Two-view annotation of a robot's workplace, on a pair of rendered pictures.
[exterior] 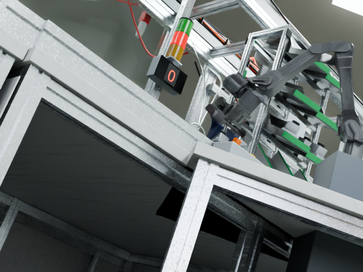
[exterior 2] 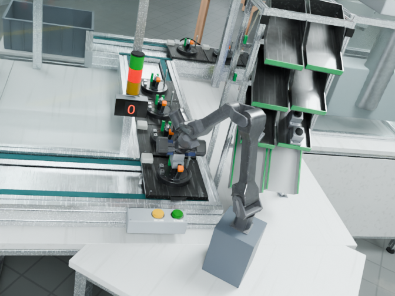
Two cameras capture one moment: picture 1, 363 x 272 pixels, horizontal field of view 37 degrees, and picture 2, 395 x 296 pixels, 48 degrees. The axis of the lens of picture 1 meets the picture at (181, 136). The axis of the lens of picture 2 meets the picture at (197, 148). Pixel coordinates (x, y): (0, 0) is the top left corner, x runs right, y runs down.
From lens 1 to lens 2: 1.73 m
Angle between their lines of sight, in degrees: 57
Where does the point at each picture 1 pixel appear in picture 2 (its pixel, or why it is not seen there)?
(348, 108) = (242, 180)
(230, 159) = (87, 274)
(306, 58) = (220, 115)
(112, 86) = (26, 212)
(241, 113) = (181, 148)
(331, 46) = (233, 117)
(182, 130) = (96, 209)
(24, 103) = not seen: outside the picture
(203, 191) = (82, 282)
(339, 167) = (215, 239)
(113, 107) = (14, 246)
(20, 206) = not seen: hidden behind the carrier
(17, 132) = not seen: outside the picture
